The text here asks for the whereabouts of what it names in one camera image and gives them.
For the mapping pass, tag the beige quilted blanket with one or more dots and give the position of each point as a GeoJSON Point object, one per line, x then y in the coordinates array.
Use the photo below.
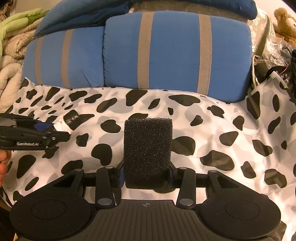
{"type": "Point", "coordinates": [13, 46]}

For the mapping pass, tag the brown plush toy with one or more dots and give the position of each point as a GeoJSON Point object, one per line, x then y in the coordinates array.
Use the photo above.
{"type": "Point", "coordinates": [285, 23]}

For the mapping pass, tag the wide blue grey-striped pillow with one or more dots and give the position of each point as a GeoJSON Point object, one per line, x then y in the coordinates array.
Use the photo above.
{"type": "Point", "coordinates": [173, 51]}

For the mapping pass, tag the person's left hand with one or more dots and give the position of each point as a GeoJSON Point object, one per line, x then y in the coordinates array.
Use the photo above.
{"type": "Point", "coordinates": [4, 166]}

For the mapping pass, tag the green plush cloth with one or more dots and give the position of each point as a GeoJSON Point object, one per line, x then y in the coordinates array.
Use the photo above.
{"type": "Point", "coordinates": [16, 23]}

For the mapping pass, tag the cow print blanket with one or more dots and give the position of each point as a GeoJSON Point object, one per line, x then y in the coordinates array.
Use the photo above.
{"type": "Point", "coordinates": [208, 120]}

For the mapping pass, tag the narrow blue grey-striped pillow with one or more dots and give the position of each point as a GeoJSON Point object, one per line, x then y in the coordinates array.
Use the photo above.
{"type": "Point", "coordinates": [50, 58]}

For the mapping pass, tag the dark blue blanket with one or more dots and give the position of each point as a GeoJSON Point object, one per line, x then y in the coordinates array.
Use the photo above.
{"type": "Point", "coordinates": [81, 14]}

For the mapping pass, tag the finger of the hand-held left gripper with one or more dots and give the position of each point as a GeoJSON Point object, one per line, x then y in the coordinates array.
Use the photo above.
{"type": "Point", "coordinates": [57, 136]}
{"type": "Point", "coordinates": [40, 126]}

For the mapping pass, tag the dark cloth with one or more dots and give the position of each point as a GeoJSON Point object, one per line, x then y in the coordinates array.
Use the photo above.
{"type": "Point", "coordinates": [290, 76]}

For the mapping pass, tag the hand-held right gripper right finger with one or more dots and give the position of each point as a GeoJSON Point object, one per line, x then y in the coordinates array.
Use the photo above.
{"type": "Point", "coordinates": [170, 179]}

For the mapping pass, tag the black foam sponge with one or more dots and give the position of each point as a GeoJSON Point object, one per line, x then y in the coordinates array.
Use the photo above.
{"type": "Point", "coordinates": [148, 150]}

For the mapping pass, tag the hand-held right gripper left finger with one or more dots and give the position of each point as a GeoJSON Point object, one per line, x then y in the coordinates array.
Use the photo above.
{"type": "Point", "coordinates": [120, 178]}

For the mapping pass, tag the clear plastic bag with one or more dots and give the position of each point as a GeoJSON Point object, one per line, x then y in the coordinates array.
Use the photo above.
{"type": "Point", "coordinates": [272, 46]}

